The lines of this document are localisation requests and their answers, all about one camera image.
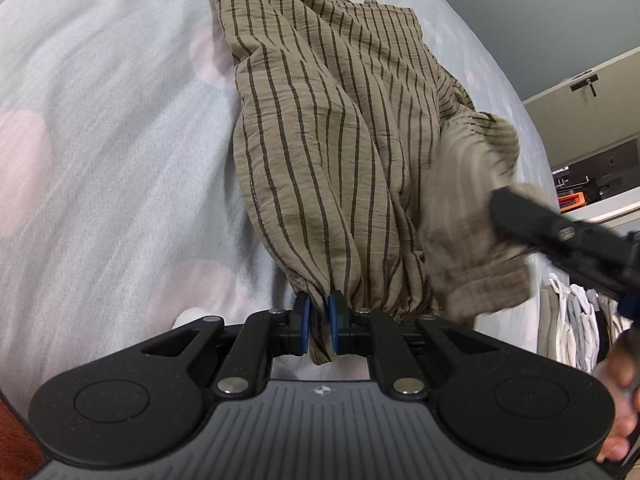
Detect person's right hand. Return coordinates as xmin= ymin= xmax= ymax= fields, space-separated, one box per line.
xmin=592 ymin=330 xmax=640 ymax=466

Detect cream door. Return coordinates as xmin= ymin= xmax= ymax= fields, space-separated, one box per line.
xmin=521 ymin=46 xmax=640 ymax=171

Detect beige dark-striped pants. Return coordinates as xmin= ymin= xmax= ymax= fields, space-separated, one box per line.
xmin=207 ymin=0 xmax=533 ymax=367

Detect rust orange fleece trousers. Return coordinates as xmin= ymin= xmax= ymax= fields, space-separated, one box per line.
xmin=0 ymin=395 xmax=48 ymax=480

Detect stack of folded clothes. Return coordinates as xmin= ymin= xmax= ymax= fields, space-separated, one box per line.
xmin=536 ymin=271 xmax=628 ymax=377

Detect white sock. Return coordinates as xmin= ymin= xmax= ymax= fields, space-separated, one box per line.
xmin=171 ymin=306 xmax=213 ymax=330

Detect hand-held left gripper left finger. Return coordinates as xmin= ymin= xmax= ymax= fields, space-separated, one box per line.
xmin=134 ymin=292 xmax=312 ymax=399

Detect bed with polka dot sheet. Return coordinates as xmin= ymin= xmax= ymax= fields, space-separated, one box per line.
xmin=0 ymin=0 xmax=561 ymax=411

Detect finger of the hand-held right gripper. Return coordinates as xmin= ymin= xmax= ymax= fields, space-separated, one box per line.
xmin=488 ymin=186 xmax=640 ymax=302

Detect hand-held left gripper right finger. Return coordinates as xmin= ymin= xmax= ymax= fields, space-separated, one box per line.
xmin=327 ymin=290 xmax=512 ymax=399

